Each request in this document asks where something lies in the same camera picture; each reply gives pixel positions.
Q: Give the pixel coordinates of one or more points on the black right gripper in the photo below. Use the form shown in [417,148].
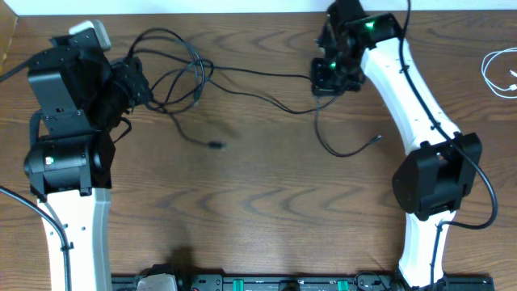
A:
[321,86]

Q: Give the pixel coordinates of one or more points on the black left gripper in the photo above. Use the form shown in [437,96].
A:
[132,81]

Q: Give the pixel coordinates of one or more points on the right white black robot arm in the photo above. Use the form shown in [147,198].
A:
[439,168]

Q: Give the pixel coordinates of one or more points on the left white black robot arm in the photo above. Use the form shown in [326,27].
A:
[82,96]

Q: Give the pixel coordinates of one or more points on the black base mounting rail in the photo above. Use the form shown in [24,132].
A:
[166,277]

